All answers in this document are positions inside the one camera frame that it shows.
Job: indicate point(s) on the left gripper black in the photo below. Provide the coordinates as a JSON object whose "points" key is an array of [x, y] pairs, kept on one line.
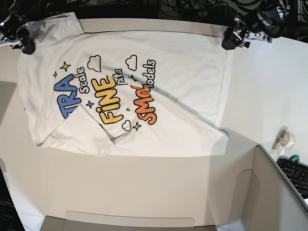
{"points": [[245, 31]]}

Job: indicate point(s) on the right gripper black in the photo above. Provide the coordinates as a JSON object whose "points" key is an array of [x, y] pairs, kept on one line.
{"points": [[21, 39]]}

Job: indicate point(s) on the white t-shirt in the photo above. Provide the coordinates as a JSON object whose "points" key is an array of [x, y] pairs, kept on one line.
{"points": [[125, 93]]}

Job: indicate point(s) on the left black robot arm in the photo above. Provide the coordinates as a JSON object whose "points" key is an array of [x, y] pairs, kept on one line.
{"points": [[263, 23]]}

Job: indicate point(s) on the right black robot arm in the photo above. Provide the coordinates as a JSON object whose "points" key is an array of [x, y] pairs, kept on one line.
{"points": [[13, 29]]}

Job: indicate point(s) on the white tape dispenser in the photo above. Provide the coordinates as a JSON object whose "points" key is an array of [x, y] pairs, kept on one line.
{"points": [[284, 140]]}

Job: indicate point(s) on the green tape roll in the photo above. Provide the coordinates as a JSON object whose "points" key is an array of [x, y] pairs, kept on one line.
{"points": [[295, 158]]}

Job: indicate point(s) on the black computer keyboard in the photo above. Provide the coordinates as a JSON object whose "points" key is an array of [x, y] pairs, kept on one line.
{"points": [[296, 173]]}

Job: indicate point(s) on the beige cardboard side panel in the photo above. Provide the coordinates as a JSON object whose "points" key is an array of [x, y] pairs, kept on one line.
{"points": [[265, 200]]}

